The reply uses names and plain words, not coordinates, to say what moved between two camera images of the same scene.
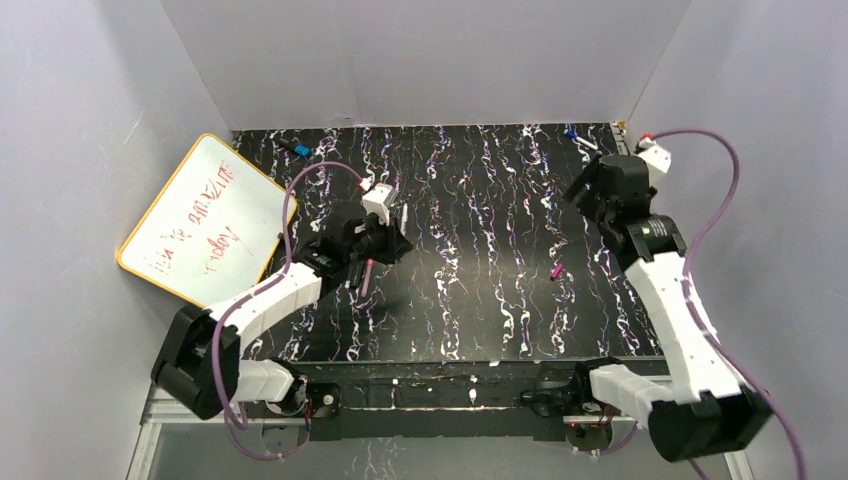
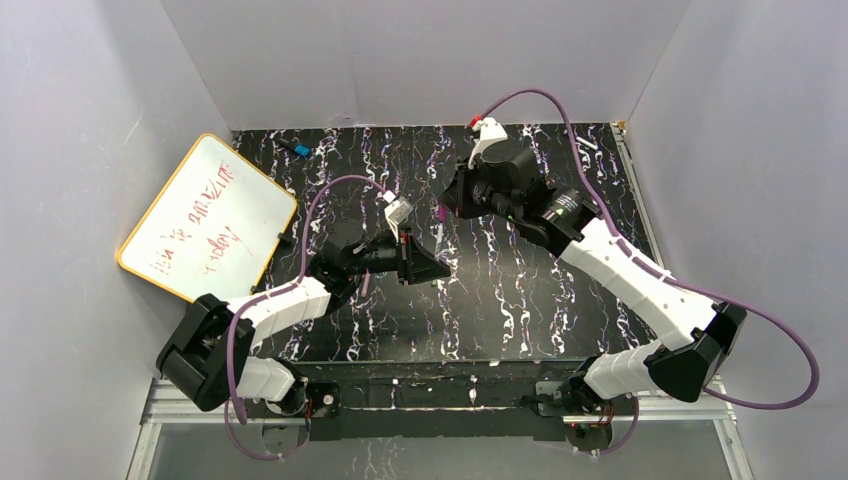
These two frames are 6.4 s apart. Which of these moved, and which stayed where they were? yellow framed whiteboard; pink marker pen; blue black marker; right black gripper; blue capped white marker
Moved: right black gripper
Stayed: pink marker pen; blue capped white marker; yellow framed whiteboard; blue black marker
